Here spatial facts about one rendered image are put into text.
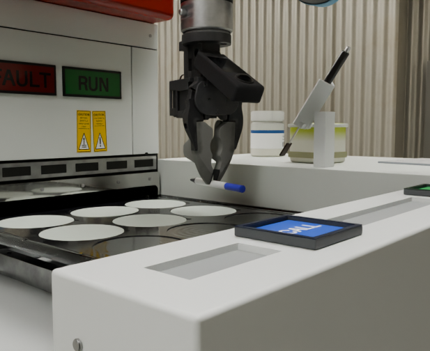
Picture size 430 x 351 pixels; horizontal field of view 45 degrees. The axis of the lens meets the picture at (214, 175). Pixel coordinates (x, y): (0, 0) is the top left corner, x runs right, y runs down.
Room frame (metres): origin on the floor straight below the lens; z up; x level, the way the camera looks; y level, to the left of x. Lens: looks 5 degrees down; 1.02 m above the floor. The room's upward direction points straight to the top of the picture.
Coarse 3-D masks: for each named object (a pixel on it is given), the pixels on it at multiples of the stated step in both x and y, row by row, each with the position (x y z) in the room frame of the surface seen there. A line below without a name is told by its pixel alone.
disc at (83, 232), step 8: (88, 224) 0.67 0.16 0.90; (96, 224) 0.67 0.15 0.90; (40, 232) 0.62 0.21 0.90; (48, 232) 0.62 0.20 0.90; (56, 232) 0.62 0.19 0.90; (64, 232) 0.62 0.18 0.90; (72, 232) 0.62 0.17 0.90; (80, 232) 0.62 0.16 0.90; (88, 232) 0.62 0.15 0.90; (96, 232) 0.62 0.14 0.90; (104, 232) 0.62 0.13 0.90; (112, 232) 0.62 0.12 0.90; (120, 232) 0.62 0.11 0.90; (64, 240) 0.57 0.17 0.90; (72, 240) 0.57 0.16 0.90
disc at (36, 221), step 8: (32, 216) 0.73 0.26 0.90; (40, 216) 0.73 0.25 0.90; (48, 216) 0.73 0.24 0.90; (56, 216) 0.73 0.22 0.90; (64, 216) 0.73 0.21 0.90; (0, 224) 0.67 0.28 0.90; (8, 224) 0.67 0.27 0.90; (16, 224) 0.67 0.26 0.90; (24, 224) 0.67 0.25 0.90; (32, 224) 0.67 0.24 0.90; (40, 224) 0.67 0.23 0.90; (48, 224) 0.67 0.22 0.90; (56, 224) 0.67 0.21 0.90
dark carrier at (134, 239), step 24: (24, 216) 0.73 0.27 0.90; (72, 216) 0.73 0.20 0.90; (120, 216) 0.73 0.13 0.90; (192, 216) 0.73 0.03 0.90; (216, 216) 0.73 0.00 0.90; (240, 216) 0.73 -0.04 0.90; (264, 216) 0.73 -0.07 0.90; (48, 240) 0.57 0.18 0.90; (96, 240) 0.57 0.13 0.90; (120, 240) 0.57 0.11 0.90; (144, 240) 0.57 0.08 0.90; (168, 240) 0.57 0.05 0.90
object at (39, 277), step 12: (0, 252) 0.72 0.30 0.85; (12, 252) 0.72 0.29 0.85; (0, 264) 0.71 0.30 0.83; (12, 264) 0.69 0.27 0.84; (24, 264) 0.67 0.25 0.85; (36, 264) 0.65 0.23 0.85; (48, 264) 0.65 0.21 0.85; (12, 276) 0.69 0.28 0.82; (24, 276) 0.67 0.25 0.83; (36, 276) 0.65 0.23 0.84; (48, 276) 0.63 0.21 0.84; (48, 288) 0.63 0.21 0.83
